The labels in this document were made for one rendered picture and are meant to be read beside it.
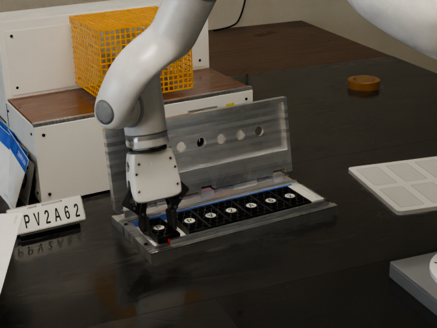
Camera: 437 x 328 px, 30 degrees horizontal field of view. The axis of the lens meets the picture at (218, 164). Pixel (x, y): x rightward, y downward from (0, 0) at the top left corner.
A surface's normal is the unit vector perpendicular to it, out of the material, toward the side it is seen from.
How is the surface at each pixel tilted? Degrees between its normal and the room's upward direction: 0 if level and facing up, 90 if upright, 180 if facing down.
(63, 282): 0
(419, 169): 0
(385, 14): 103
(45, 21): 90
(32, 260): 0
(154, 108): 81
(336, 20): 90
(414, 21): 91
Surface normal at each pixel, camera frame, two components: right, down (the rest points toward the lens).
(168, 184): 0.48, 0.10
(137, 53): -0.11, -0.40
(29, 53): 0.47, 0.31
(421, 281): -0.01, -0.93
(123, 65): -0.31, -0.26
